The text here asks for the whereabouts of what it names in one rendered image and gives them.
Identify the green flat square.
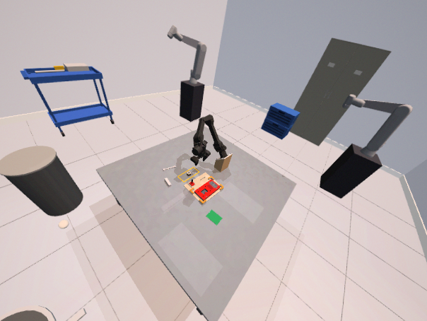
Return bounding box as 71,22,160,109
206,210,222,225

